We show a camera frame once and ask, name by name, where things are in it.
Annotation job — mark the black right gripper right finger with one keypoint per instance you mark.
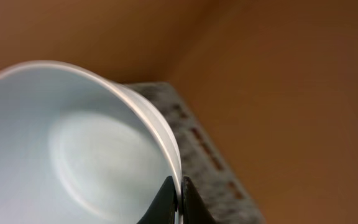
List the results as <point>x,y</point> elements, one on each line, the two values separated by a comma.
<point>194,209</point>

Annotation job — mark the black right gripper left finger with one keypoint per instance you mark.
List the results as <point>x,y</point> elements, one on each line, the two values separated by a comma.
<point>163,207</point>

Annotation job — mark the light blue bowl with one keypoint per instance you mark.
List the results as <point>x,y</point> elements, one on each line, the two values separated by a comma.
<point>78,148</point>

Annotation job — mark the grey dishwasher rack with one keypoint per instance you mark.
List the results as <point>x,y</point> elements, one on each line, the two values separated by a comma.
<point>222,193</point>

